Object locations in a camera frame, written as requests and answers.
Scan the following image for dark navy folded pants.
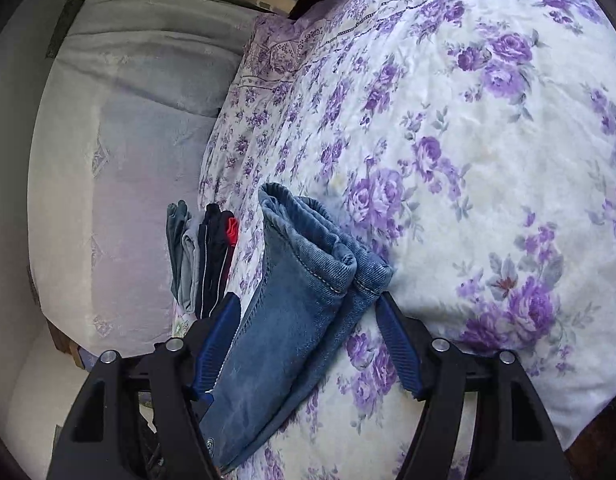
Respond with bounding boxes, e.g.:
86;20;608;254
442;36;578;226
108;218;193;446
196;204;236;318

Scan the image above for purple floral bed sheet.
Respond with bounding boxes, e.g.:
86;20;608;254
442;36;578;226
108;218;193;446
170;0;616;480

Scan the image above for grey folded pants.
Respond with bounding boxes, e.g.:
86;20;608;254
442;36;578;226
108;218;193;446
178;220;201;315

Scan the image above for teal folded pants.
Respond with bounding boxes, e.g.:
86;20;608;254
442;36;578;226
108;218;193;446
166;200;191;303

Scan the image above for blue denim jeans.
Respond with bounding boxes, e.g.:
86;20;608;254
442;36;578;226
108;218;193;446
201;182;393;472

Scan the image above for red folded garment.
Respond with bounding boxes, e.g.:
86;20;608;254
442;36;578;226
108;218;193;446
225;217;239;247

